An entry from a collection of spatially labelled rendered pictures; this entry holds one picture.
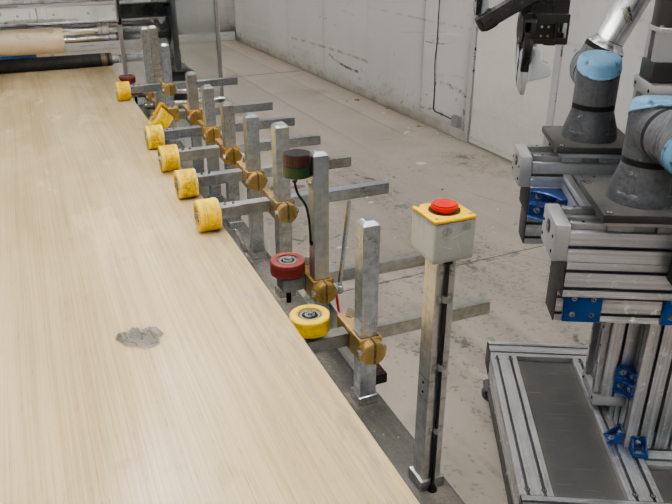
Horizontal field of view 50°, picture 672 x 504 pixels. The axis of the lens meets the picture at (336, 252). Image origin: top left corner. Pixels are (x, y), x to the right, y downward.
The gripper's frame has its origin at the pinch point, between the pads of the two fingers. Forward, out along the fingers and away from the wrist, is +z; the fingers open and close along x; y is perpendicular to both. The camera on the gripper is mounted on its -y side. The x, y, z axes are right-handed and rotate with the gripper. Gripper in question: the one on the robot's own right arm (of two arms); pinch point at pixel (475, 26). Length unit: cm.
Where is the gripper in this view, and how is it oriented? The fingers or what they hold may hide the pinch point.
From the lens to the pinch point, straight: 226.1
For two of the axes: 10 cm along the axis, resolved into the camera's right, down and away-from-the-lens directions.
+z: 0.0, 9.1, 4.2
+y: 10.0, 0.3, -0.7
